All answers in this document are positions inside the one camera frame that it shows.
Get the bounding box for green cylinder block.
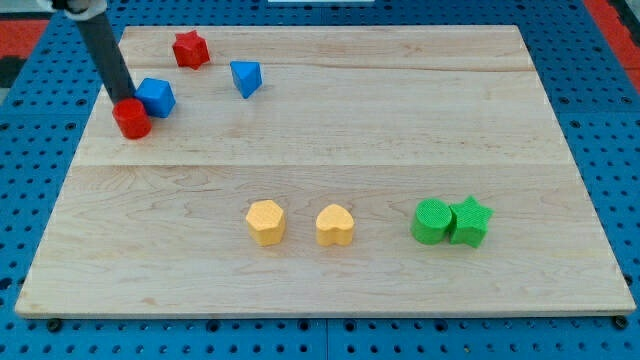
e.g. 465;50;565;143
410;198;453;245

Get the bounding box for red star block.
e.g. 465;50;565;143
172;30;210;70

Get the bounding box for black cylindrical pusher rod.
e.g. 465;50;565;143
76;13;135;105

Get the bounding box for blue triangle block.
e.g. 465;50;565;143
230;61;262;99

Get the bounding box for green star block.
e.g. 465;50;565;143
449;196;494;248

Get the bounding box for blue cube block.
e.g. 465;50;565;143
134;78;176;118

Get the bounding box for yellow heart block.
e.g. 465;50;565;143
316;204;355;246

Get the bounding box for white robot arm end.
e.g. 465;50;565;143
36;0;107;21

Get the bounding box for red cylinder block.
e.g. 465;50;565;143
112;98;152;139

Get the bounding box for light wooden board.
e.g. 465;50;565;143
15;25;636;319

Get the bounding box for yellow hexagon block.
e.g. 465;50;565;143
245;200;286;246

